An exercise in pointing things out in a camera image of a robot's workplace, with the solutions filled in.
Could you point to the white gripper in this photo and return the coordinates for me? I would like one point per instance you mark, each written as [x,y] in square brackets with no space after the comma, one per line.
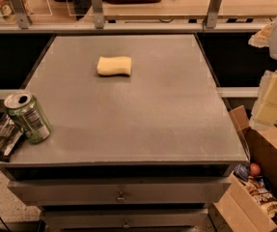
[264,112]

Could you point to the yellow sponge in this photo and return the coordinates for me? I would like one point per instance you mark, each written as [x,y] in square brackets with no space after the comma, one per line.
[114,65]

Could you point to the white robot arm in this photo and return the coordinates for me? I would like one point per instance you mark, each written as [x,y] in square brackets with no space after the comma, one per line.
[272,48]

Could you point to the dark rxbar chocolate bar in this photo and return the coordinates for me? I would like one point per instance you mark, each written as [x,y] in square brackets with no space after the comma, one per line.
[10,137]

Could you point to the cardboard box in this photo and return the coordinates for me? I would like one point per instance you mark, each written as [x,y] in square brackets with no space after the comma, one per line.
[237,207]

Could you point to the red apple in box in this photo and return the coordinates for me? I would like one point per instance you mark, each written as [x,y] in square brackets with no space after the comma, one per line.
[254,169]

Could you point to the blue item in box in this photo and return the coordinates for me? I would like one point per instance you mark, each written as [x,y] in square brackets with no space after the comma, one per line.
[242,171]

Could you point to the snack bag in box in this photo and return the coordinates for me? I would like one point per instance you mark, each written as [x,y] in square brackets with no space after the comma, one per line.
[263,197]

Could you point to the lower grey drawer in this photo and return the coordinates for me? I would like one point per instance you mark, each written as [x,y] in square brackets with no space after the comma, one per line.
[124,219]

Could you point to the grey drawer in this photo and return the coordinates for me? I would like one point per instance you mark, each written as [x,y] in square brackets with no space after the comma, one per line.
[124,219]
[117,191]

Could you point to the upper grey drawer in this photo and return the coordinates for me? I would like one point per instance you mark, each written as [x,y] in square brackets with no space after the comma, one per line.
[117,191]

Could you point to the green soda can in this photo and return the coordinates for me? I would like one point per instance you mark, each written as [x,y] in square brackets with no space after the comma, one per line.
[26,112]

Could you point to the right metal bracket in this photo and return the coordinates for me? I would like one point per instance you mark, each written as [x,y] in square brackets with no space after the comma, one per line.
[212,14]

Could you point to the metal bracket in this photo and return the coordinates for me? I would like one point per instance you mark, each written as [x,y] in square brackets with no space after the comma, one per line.
[22,18]
[212,14]
[98,14]

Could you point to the middle metal bracket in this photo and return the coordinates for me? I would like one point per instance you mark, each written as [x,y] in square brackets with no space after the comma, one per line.
[98,14]

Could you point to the left metal bracket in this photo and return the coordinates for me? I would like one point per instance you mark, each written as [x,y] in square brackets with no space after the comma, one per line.
[22,18]

